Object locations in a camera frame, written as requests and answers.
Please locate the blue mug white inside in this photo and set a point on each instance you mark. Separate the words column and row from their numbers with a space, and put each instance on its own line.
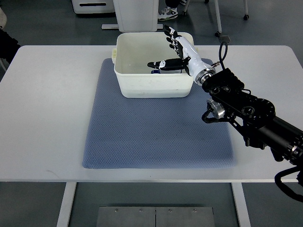
column 159, row 71

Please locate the grey floor outlet cover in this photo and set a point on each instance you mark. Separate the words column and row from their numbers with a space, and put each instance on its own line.
column 224, row 38

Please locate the white cabinet with slot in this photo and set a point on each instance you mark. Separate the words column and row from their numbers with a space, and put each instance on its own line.
column 93, row 6

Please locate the white green sneaker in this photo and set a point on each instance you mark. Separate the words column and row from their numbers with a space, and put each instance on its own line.
column 167, row 14

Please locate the white table leg left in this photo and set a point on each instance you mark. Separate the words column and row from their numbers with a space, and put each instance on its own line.
column 66, row 205

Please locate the white pedestal column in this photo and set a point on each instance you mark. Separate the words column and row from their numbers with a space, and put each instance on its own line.
column 135, row 16

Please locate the white table leg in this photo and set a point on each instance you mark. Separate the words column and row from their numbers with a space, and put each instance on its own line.
column 66, row 205
column 240, row 205

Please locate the white plastic box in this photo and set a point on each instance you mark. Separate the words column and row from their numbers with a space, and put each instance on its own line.
column 132, row 54

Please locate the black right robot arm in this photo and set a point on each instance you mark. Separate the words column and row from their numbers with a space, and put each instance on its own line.
column 255, row 119

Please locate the white wheeled chair leg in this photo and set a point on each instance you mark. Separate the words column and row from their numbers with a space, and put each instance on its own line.
column 218, row 33

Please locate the blue textured mat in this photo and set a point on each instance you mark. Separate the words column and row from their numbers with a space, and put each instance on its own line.
column 152, row 133

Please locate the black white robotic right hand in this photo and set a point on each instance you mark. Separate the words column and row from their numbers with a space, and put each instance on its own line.
column 188, row 57

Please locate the white table leg right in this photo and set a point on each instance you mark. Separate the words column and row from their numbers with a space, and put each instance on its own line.
column 240, row 205

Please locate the black object at left edge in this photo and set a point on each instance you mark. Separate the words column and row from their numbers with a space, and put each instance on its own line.
column 8, row 46

